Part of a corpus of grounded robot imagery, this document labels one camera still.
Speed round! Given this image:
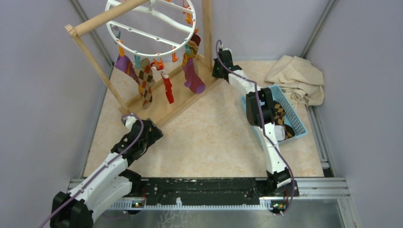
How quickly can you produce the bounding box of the wooden hanger stand frame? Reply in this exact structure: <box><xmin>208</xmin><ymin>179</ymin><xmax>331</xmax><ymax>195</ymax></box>
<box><xmin>66</xmin><ymin>0</ymin><xmax>215</xmax><ymax>127</ymax></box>

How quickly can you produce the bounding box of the white round clip hanger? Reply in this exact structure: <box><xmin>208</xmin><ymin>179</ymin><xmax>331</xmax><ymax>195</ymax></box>
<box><xmin>106</xmin><ymin>0</ymin><xmax>197</xmax><ymax>57</ymax></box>

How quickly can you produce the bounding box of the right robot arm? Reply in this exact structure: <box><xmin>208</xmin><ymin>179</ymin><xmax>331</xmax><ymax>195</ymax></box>
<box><xmin>212</xmin><ymin>47</ymin><xmax>296</xmax><ymax>198</ymax></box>

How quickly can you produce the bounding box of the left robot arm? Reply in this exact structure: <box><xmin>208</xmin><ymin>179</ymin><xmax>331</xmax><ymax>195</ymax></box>
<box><xmin>49</xmin><ymin>114</ymin><xmax>163</xmax><ymax>228</ymax></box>

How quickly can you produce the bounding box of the purple pink striped sock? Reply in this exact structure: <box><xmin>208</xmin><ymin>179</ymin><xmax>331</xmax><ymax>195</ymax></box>
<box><xmin>182</xmin><ymin>52</ymin><xmax>206</xmax><ymax>94</ymax></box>

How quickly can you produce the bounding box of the argyle beige sock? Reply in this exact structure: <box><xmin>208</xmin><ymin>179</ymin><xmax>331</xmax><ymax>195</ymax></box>
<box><xmin>138</xmin><ymin>58</ymin><xmax>155</xmax><ymax>110</ymax></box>

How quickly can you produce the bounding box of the red santa sock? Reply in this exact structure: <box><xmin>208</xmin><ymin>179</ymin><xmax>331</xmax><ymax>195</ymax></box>
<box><xmin>151</xmin><ymin>59</ymin><xmax>174</xmax><ymax>104</ymax></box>

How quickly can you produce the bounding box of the brown yellow argyle sock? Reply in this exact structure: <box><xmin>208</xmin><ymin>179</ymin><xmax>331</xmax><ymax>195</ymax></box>
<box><xmin>274</xmin><ymin>101</ymin><xmax>296</xmax><ymax>141</ymax></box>

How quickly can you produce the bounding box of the purple yellow hanging sock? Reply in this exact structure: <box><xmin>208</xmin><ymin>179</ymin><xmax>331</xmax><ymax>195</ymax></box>
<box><xmin>114</xmin><ymin>55</ymin><xmax>139</xmax><ymax>84</ymax></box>

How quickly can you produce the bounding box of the beige crumpled cloth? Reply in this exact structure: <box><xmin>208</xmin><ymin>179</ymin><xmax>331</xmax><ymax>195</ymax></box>
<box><xmin>265</xmin><ymin>55</ymin><xmax>325</xmax><ymax>107</ymax></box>

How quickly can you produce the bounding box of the white folded sock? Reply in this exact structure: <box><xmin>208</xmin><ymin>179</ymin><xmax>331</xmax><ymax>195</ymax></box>
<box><xmin>274</xmin><ymin>125</ymin><xmax>286</xmax><ymax>142</ymax></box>

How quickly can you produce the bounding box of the light blue plastic basket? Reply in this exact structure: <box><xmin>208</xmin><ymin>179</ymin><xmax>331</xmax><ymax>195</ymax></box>
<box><xmin>241</xmin><ymin>85</ymin><xmax>307</xmax><ymax>148</ymax></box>

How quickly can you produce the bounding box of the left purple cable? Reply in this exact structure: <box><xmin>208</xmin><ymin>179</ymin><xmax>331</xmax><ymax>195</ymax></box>
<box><xmin>38</xmin><ymin>113</ymin><xmax>145</xmax><ymax>228</ymax></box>

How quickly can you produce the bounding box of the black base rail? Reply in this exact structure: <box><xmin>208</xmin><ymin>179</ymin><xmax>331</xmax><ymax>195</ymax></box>
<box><xmin>127</xmin><ymin>178</ymin><xmax>299</xmax><ymax>206</ymax></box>

